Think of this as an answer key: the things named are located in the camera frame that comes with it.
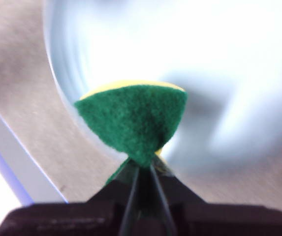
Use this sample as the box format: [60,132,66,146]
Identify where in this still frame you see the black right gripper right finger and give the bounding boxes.
[150,158,282,236]

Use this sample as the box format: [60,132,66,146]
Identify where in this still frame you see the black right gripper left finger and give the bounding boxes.
[0,161,141,236]

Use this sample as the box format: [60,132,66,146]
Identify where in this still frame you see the green and yellow sponge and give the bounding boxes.
[73,80,188,185]

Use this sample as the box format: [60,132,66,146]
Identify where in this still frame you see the light blue round plate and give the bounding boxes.
[43,0,282,173]

